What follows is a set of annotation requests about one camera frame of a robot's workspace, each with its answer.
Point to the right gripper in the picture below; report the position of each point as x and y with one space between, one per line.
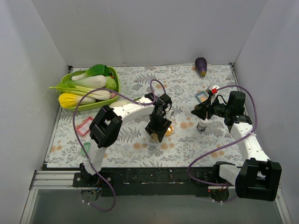
209 109

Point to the blue rectangular pill box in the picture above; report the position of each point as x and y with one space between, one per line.
202 96

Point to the white cap pill bottle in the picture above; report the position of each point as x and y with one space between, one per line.
202 124

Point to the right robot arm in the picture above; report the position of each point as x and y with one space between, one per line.
258 178

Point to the yellow napa cabbage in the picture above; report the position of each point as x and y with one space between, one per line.
68 100

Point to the pink sweet potato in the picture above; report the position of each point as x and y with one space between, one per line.
112 95

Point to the orange round pill case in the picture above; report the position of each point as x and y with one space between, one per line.
169 131

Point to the long white celery cabbage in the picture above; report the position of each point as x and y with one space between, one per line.
98 95

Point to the purple eggplant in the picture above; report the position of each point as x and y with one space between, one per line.
201 66

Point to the white radish with leaf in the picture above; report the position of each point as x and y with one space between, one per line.
119 103

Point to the green round pill case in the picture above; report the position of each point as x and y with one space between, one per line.
86 147

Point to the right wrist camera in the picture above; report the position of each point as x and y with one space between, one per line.
212 90

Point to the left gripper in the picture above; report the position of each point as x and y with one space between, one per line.
158 125

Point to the white bok choy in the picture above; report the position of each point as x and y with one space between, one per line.
94 77

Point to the pink rectangular pill box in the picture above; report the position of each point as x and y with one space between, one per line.
83 128

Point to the green round cabbage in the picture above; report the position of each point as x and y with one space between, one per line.
110 83

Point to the floral table mat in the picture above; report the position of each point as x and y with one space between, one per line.
134 147

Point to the clear bottle of yellow pills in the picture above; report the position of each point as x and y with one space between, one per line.
154 137

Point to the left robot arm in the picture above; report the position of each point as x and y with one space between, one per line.
106 125

